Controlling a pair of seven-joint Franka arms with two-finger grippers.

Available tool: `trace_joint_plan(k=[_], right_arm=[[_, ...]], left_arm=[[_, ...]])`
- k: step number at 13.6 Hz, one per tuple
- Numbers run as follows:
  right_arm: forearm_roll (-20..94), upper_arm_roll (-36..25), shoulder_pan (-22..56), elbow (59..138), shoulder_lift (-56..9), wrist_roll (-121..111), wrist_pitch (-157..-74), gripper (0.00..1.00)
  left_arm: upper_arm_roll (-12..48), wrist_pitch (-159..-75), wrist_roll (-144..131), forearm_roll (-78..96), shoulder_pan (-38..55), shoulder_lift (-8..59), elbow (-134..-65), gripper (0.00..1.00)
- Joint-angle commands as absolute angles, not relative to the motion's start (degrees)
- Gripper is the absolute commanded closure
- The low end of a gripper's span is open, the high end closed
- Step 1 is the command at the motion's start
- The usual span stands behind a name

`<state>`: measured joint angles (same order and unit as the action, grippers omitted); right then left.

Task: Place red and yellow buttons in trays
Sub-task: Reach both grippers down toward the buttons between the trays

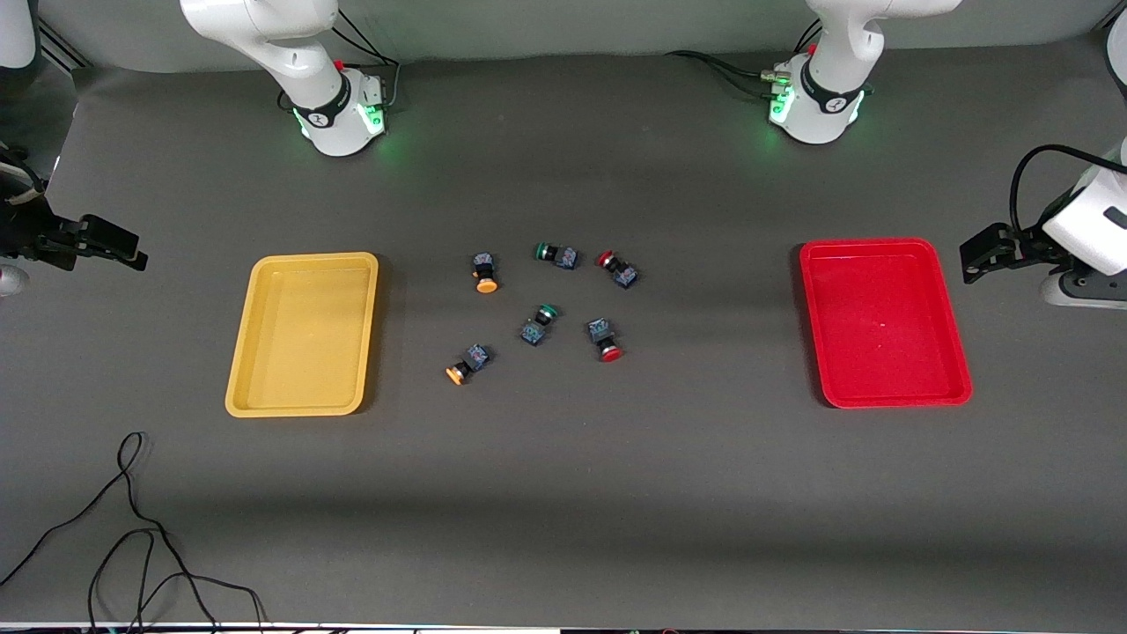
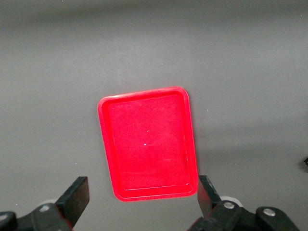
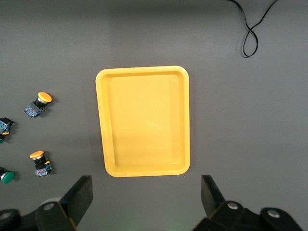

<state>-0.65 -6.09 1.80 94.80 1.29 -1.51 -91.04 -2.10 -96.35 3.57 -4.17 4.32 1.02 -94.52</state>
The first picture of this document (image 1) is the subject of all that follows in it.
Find red push button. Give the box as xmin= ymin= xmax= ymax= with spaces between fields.
xmin=586 ymin=318 xmax=625 ymax=364
xmin=595 ymin=250 xmax=640 ymax=290

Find red plastic tray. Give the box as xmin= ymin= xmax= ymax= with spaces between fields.
xmin=799 ymin=238 xmax=974 ymax=409

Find yellow plastic tray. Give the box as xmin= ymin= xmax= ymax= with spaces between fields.
xmin=225 ymin=252 xmax=379 ymax=417

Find dark grey table mat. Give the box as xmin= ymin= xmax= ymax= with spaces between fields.
xmin=0 ymin=40 xmax=1127 ymax=630

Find thin black loose cable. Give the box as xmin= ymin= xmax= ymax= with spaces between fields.
xmin=0 ymin=431 xmax=265 ymax=634

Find aluminium frame profile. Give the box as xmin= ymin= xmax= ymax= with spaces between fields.
xmin=35 ymin=18 xmax=93 ymax=71

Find black left arm base cables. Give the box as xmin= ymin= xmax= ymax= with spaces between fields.
xmin=665 ymin=19 xmax=824 ymax=98

